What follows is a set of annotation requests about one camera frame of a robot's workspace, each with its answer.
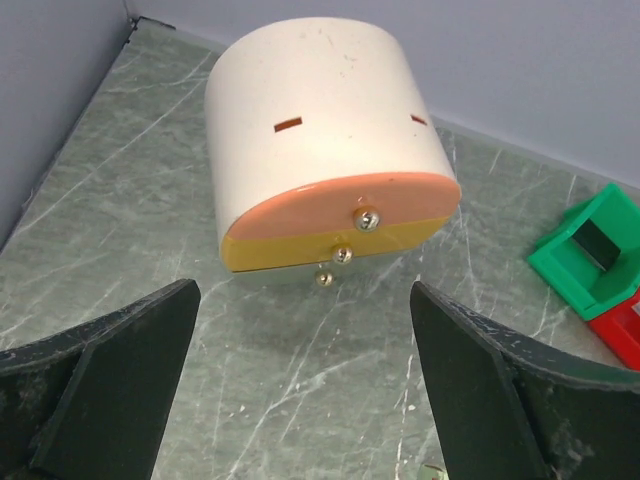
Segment red plastic double bin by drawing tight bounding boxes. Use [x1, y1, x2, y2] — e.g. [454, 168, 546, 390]
[588, 299, 640, 371]

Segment white small cardboard box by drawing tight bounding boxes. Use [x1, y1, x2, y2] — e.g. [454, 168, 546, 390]
[416, 464, 448, 480]

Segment black card in green bin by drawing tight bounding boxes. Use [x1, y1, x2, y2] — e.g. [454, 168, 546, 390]
[572, 219, 621, 272]

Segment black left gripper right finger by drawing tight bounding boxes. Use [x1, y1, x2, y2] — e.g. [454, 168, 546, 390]
[410, 282, 639, 480]

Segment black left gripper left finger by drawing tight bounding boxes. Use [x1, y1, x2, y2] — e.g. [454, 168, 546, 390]
[1, 279, 201, 479]

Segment cream round drawer cabinet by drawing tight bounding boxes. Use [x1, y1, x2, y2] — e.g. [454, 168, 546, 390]
[204, 17, 461, 285]

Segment green plastic bin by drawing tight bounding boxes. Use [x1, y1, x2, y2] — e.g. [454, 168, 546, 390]
[528, 183, 639, 321]

